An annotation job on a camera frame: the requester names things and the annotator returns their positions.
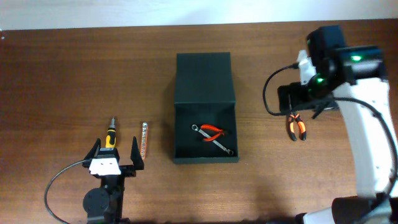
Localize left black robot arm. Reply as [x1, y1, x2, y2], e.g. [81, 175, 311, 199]
[83, 138, 144, 223]

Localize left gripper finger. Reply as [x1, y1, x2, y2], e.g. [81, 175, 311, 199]
[130, 136, 144, 167]
[84, 138, 101, 160]

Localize silver ring wrench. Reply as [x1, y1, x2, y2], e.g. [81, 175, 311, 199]
[191, 124, 234, 156]

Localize orange black long-nose pliers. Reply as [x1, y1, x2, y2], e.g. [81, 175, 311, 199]
[286, 111, 308, 142]

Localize right black cable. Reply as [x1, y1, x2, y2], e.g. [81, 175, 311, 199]
[262, 63, 398, 200]

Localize black open gift box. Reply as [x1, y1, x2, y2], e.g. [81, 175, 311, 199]
[174, 52, 239, 164]

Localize left black cable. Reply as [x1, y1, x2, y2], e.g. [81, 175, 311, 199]
[44, 159, 86, 224]

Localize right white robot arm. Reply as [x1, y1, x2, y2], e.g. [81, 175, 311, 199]
[278, 26, 397, 223]

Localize black cable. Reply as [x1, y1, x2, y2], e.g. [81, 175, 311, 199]
[44, 159, 86, 224]
[262, 63, 398, 200]

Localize small red cutting pliers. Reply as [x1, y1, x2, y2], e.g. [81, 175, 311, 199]
[200, 124, 226, 142]

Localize yellow black screwdriver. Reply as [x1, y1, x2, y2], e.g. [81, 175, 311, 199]
[105, 117, 116, 148]

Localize orange bit holder strip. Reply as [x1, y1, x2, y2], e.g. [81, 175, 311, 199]
[140, 122, 149, 159]

